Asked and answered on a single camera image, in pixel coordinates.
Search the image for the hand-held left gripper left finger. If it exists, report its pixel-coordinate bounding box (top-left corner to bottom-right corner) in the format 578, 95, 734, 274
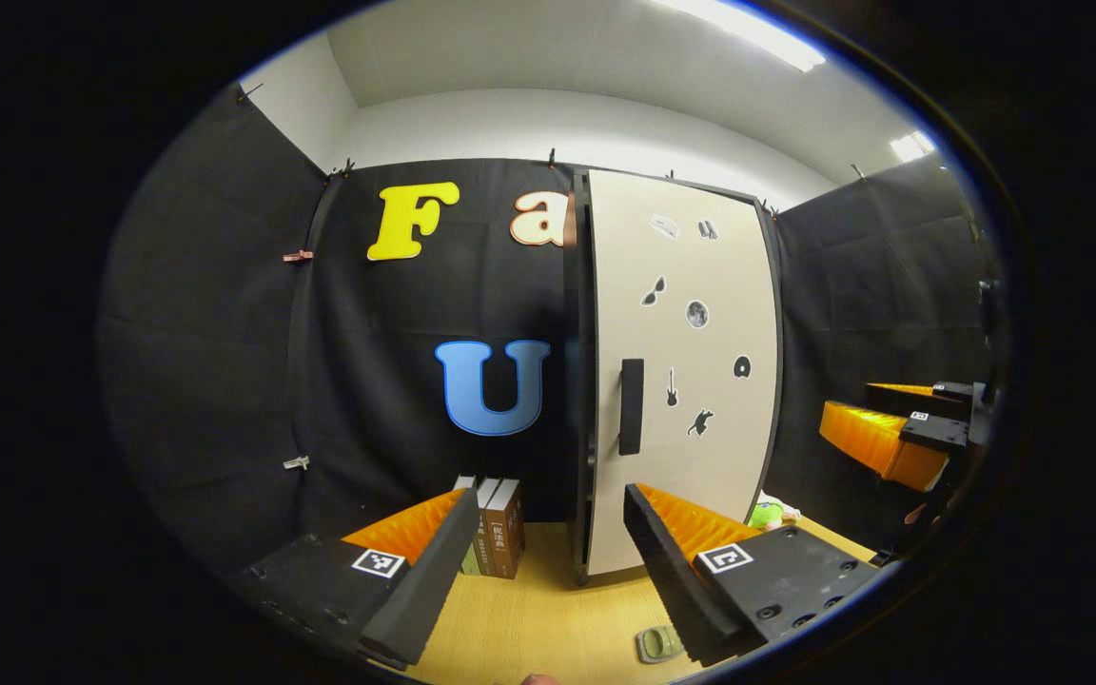
225, 487, 482, 670

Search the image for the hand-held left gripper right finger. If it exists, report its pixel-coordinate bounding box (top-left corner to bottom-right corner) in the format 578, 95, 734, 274
623, 482, 887, 667

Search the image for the grey coaster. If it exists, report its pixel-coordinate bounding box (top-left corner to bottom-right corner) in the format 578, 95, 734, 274
636, 624, 686, 665

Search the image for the beige cabinet door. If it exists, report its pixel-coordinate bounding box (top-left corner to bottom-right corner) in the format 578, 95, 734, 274
588, 171, 782, 577

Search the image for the black cabinet door handle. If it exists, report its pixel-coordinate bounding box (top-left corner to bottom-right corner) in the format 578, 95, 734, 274
618, 359, 645, 456

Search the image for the grey cabinet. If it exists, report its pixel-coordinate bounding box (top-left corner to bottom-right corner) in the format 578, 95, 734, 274
562, 168, 787, 587

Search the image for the brown book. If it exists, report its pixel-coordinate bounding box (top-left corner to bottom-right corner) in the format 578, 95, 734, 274
484, 479, 526, 580
467, 477, 501, 577

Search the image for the green and white plush toy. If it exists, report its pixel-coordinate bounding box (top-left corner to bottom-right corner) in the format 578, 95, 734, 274
746, 492, 803, 532

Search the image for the black backdrop cloth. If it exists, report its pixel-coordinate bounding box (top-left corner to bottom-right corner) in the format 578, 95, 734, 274
96, 84, 1010, 581

